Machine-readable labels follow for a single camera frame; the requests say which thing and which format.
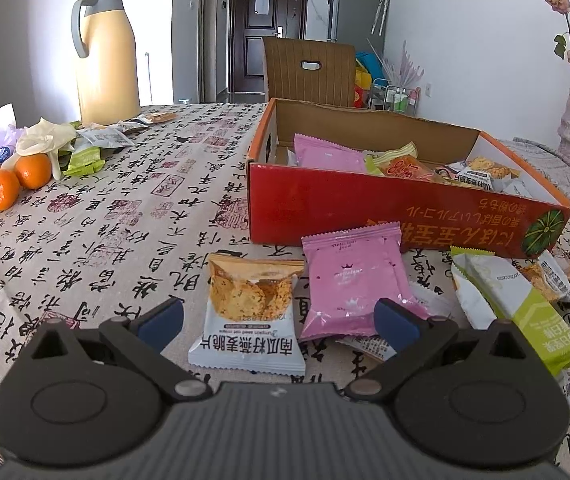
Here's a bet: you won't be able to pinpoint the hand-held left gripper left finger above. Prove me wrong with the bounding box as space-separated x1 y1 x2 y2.
15 296 213 403

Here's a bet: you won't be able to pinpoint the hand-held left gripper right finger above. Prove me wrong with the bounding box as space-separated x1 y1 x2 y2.
345 298 548 403

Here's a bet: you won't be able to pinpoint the pink snack packet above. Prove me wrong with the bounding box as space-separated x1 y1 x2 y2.
300 221 433 341
293 133 368 175

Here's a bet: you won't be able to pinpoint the red cardboard box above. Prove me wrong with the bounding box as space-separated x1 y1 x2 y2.
246 36 570 259

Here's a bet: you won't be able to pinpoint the orange snack packet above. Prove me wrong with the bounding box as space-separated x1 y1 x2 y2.
365 142 446 183

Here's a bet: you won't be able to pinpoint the grey patterned cloth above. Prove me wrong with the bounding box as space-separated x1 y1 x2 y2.
495 137 570 281

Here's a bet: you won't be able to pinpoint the small green snack packet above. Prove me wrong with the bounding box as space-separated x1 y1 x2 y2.
62 146 106 177

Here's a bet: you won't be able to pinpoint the grey foil packet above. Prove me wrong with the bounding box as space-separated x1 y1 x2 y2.
77 125 136 150

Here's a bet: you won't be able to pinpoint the orange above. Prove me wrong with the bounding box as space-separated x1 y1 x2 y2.
15 153 53 190
0 170 20 212

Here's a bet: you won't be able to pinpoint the cream latex glove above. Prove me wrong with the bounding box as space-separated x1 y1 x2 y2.
15 117 78 181

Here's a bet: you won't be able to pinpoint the thin mop stick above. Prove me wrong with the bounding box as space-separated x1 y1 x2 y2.
142 50 153 106

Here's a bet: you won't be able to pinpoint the blue plastic object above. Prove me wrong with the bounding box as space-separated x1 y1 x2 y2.
355 51 386 81

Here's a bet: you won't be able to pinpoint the pink dried branches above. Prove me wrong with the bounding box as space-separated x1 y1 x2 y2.
382 42 423 83

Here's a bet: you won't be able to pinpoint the yellow thermos jug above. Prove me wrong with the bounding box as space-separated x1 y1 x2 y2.
71 0 142 126

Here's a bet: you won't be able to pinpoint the dark wooden door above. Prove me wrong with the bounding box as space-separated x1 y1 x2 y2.
228 0 310 95

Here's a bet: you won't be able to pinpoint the white folded umbrella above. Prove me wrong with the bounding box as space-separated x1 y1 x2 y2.
371 0 393 36

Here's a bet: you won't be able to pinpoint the grey refrigerator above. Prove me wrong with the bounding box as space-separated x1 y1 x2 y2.
327 0 388 43

